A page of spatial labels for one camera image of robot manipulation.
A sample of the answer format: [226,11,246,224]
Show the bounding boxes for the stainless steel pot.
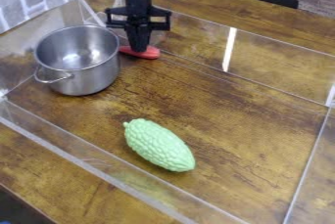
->
[33,24,120,96]

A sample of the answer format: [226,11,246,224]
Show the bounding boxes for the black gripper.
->
[104,6,171,52]

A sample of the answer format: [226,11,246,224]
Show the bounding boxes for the orange spoon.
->
[119,46,161,60]

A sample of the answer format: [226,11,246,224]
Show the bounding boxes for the clear acrylic tray walls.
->
[0,0,335,224]

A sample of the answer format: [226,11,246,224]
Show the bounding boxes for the green bitter gourd toy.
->
[123,118,195,172]

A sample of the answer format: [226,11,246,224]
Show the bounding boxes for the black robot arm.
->
[104,0,171,53]

